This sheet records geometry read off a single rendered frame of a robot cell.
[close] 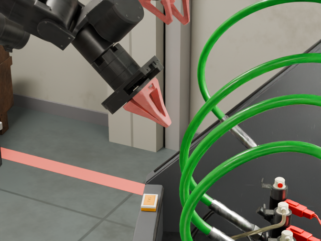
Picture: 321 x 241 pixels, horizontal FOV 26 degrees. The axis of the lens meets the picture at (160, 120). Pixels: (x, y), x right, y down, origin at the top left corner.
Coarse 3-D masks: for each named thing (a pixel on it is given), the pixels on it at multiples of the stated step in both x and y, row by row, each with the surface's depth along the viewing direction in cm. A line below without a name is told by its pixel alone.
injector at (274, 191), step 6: (270, 192) 115; (276, 192) 114; (282, 192) 114; (270, 198) 116; (276, 198) 114; (282, 198) 114; (270, 204) 116; (276, 204) 115; (258, 210) 117; (264, 216) 117; (270, 216) 116; (270, 222) 117; (270, 234) 118
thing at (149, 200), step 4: (148, 196) 145; (152, 196) 145; (144, 200) 144; (148, 200) 143; (152, 200) 143; (144, 204) 142; (148, 204) 142; (152, 204) 142; (156, 204) 143; (144, 208) 142; (148, 208) 142; (152, 208) 142
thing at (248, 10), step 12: (264, 0) 114; (276, 0) 112; (288, 0) 111; (300, 0) 110; (312, 0) 109; (240, 12) 116; (252, 12) 116; (228, 24) 118; (216, 36) 120; (204, 48) 122; (204, 60) 123; (204, 72) 125; (204, 84) 125; (204, 96) 126; (216, 108) 126
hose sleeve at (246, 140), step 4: (224, 116) 126; (220, 120) 126; (224, 120) 125; (232, 128) 125; (236, 128) 125; (240, 128) 125; (232, 132) 125; (236, 132) 125; (240, 132) 125; (244, 132) 125; (236, 136) 125; (240, 136) 125; (244, 136) 125; (248, 136) 125; (240, 140) 125; (244, 140) 125; (248, 140) 125; (252, 140) 125; (244, 144) 125; (248, 144) 124; (252, 144) 124; (256, 144) 125; (248, 148) 125
